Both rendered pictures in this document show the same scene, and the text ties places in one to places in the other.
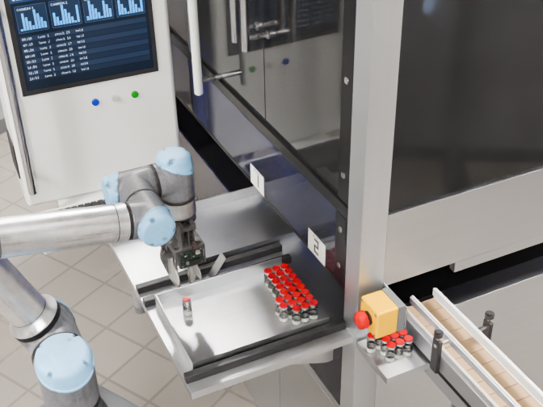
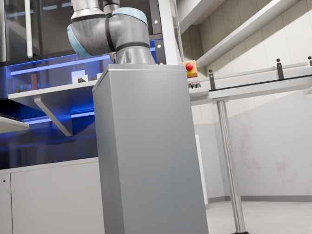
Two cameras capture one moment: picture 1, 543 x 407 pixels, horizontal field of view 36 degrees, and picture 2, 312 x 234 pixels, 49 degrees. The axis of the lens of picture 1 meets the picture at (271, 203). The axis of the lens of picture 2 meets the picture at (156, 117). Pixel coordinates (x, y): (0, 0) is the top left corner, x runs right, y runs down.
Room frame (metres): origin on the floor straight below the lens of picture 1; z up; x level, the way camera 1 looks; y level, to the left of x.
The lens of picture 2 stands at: (0.62, 1.34, 0.44)
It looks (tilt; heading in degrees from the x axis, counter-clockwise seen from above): 11 degrees up; 303
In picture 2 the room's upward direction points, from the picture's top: 7 degrees counter-clockwise
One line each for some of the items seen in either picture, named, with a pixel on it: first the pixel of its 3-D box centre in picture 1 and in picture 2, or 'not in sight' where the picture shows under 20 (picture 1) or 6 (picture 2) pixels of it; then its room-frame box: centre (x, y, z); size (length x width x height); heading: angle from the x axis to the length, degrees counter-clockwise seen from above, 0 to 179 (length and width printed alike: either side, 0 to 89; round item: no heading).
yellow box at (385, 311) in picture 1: (381, 312); (189, 69); (1.39, -0.24, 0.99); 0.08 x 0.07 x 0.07; 115
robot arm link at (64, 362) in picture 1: (65, 371); (128, 30); (1.27, 0.44, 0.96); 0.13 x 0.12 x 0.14; 25
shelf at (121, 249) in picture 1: (229, 274); (104, 96); (1.69, 0.11, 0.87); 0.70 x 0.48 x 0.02; 25
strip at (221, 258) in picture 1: (199, 272); not in sight; (1.66, 0.19, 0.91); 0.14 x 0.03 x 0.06; 115
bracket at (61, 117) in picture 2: not in sight; (55, 119); (1.91, 0.22, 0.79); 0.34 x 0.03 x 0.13; 115
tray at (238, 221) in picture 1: (229, 225); not in sight; (1.88, 0.12, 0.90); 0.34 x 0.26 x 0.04; 115
